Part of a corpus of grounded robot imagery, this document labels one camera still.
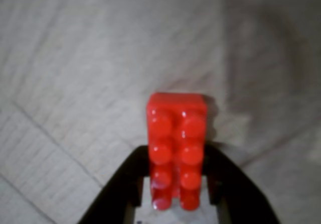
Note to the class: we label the large brown cardboard sheet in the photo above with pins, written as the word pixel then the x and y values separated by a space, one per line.
pixel 87 58

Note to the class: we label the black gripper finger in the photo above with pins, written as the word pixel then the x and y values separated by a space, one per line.
pixel 238 188
pixel 118 191

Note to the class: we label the red lego block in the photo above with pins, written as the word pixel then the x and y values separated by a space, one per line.
pixel 175 138

